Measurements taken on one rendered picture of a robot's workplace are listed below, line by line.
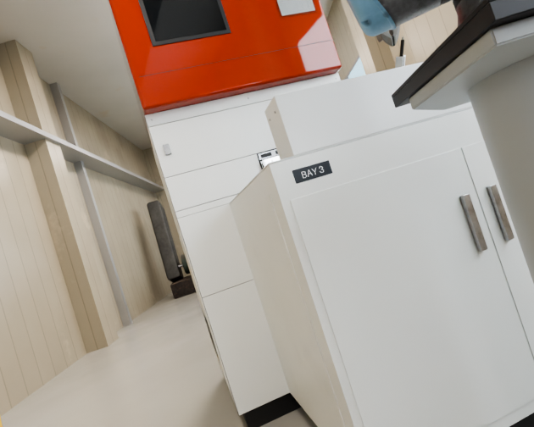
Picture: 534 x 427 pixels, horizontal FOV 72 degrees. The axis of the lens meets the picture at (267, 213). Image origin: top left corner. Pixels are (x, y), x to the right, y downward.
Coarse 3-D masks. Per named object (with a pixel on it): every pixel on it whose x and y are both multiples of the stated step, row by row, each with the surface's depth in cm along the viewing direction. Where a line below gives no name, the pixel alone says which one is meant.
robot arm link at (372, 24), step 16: (352, 0) 59; (368, 0) 58; (384, 0) 58; (400, 0) 58; (416, 0) 58; (432, 0) 58; (368, 16) 59; (384, 16) 59; (400, 16) 60; (416, 16) 61; (368, 32) 63
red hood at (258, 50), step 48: (144, 0) 134; (192, 0) 138; (240, 0) 143; (288, 0) 148; (144, 48) 132; (192, 48) 137; (240, 48) 141; (288, 48) 146; (336, 48) 151; (144, 96) 131; (192, 96) 135
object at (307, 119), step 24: (384, 72) 87; (408, 72) 89; (288, 96) 81; (312, 96) 82; (336, 96) 84; (360, 96) 85; (384, 96) 87; (288, 120) 80; (312, 120) 82; (336, 120) 83; (360, 120) 84; (384, 120) 86; (408, 120) 87; (288, 144) 80; (312, 144) 81
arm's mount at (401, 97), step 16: (496, 0) 38; (512, 0) 38; (528, 0) 38; (480, 16) 39; (496, 16) 37; (512, 16) 38; (528, 16) 39; (464, 32) 42; (480, 32) 40; (448, 48) 46; (464, 48) 43; (432, 64) 50; (416, 80) 55; (400, 96) 61
